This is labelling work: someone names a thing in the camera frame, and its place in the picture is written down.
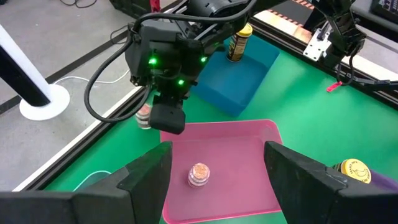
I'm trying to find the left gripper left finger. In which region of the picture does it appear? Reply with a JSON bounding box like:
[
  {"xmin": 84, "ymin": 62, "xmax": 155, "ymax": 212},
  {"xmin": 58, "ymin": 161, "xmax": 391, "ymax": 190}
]
[{"xmin": 0, "ymin": 141, "xmax": 174, "ymax": 224}]

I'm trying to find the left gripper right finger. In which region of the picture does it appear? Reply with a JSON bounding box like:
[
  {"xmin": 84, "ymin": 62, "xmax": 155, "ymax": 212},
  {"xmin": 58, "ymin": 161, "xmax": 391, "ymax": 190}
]
[{"xmin": 263, "ymin": 141, "xmax": 398, "ymax": 224}]

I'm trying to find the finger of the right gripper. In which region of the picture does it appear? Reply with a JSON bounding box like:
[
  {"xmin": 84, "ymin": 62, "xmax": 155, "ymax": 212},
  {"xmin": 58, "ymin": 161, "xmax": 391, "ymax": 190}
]
[{"xmin": 148, "ymin": 93, "xmax": 187, "ymax": 136}]

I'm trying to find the small pink spice jar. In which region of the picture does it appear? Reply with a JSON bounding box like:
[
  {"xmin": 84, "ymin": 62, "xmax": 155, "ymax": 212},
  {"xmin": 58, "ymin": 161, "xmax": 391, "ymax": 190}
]
[
  {"xmin": 136, "ymin": 103, "xmax": 153, "ymax": 130},
  {"xmin": 187, "ymin": 162, "xmax": 211, "ymax": 188}
]

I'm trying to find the yellow-lid dark spice bottle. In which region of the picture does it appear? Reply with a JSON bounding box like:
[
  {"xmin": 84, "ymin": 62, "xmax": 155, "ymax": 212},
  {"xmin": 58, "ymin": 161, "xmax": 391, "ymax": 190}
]
[
  {"xmin": 331, "ymin": 157, "xmax": 373, "ymax": 184},
  {"xmin": 226, "ymin": 23, "xmax": 254, "ymax": 63}
]

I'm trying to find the small clear plastic container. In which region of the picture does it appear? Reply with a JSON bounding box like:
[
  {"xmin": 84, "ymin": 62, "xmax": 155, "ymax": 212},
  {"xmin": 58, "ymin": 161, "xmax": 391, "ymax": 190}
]
[{"xmin": 73, "ymin": 170, "xmax": 112, "ymax": 192}]

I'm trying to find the red and black equipment case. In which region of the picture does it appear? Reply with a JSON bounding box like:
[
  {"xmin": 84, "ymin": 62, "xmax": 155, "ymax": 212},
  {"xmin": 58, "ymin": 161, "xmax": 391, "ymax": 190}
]
[{"xmin": 110, "ymin": 0, "xmax": 162, "ymax": 18}]

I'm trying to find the teal blue box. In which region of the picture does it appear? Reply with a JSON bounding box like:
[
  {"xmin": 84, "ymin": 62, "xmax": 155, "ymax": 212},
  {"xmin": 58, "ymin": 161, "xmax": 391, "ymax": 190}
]
[{"xmin": 191, "ymin": 34, "xmax": 280, "ymax": 118}]

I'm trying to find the purple cloth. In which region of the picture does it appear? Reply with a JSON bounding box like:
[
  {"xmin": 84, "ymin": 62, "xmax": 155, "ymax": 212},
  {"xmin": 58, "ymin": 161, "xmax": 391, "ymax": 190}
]
[{"xmin": 368, "ymin": 169, "xmax": 398, "ymax": 192}]

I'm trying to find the pink plastic tray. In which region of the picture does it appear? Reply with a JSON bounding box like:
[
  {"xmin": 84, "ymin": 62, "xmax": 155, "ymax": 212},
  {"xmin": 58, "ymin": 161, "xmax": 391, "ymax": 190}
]
[{"xmin": 160, "ymin": 119, "xmax": 284, "ymax": 224}]

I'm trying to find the white pole with round base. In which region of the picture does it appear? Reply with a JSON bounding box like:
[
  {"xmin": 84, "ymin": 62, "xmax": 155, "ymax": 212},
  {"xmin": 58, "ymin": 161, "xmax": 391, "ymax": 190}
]
[{"xmin": 0, "ymin": 24, "xmax": 71, "ymax": 121}]

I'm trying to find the red tag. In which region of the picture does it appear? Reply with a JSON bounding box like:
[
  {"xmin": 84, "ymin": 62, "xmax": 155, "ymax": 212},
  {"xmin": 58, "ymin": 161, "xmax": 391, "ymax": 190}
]
[{"xmin": 326, "ymin": 81, "xmax": 343, "ymax": 93}]

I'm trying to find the light wooden side board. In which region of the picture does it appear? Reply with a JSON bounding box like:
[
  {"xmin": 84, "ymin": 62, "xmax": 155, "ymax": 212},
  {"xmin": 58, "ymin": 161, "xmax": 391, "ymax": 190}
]
[{"xmin": 254, "ymin": 9, "xmax": 398, "ymax": 82}]

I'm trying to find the grey desk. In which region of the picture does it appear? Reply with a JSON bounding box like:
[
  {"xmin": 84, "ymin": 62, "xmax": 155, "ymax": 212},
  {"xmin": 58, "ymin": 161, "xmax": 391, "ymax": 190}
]
[{"xmin": 354, "ymin": 0, "xmax": 398, "ymax": 60}]

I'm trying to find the white floor cable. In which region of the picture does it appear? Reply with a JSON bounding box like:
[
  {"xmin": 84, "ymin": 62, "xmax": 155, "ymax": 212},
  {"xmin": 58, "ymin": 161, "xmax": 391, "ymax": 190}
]
[{"xmin": 52, "ymin": 70, "xmax": 131, "ymax": 85}]

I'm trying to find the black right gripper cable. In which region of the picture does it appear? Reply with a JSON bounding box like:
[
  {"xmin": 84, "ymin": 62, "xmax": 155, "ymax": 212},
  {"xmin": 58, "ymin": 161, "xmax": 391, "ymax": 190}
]
[{"xmin": 83, "ymin": 0, "xmax": 259, "ymax": 123}]

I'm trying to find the black floor cable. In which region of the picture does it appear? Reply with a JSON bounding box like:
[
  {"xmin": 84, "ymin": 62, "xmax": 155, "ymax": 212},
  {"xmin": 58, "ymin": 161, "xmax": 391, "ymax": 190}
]
[{"xmin": 58, "ymin": 0, "xmax": 97, "ymax": 9}]

